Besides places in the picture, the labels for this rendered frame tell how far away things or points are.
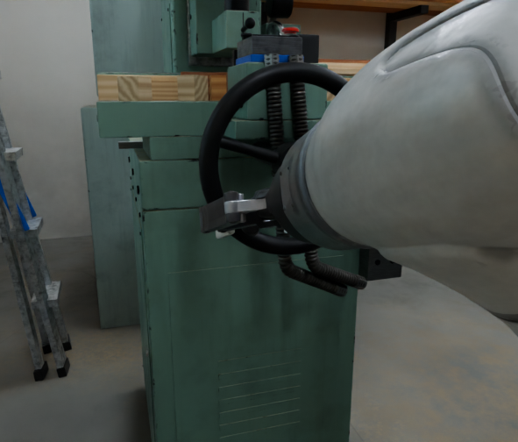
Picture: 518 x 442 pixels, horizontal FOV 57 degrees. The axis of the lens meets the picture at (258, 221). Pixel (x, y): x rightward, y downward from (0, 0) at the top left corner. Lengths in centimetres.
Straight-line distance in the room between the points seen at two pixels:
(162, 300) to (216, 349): 16
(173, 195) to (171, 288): 18
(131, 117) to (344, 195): 65
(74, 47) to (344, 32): 185
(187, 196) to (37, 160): 254
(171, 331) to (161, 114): 41
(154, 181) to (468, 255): 70
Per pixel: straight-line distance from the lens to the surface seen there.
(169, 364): 98
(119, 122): 84
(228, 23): 99
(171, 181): 86
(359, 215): 22
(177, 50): 120
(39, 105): 332
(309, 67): 71
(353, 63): 322
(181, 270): 90
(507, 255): 21
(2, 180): 159
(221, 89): 98
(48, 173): 336
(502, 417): 166
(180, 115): 85
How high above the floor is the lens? 90
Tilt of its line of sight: 14 degrees down
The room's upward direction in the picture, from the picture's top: straight up
